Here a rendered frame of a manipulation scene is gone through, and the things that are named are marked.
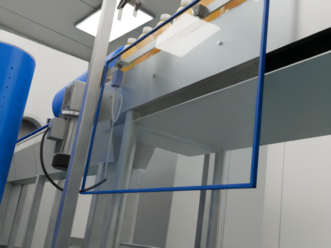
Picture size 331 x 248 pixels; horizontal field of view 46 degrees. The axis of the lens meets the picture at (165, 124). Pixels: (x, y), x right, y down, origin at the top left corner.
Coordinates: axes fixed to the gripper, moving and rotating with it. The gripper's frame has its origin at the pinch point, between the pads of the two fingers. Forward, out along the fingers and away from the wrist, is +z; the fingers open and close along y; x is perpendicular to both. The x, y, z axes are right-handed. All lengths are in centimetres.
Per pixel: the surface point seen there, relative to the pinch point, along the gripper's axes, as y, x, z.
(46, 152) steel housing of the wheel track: -43, -7, 87
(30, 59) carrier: 17, -62, 52
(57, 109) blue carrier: -38, -9, 60
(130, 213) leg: 49, -17, 110
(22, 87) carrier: 18, -63, 65
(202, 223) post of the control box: 80, -6, 108
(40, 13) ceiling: -374, 136, -134
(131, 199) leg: 48, -17, 104
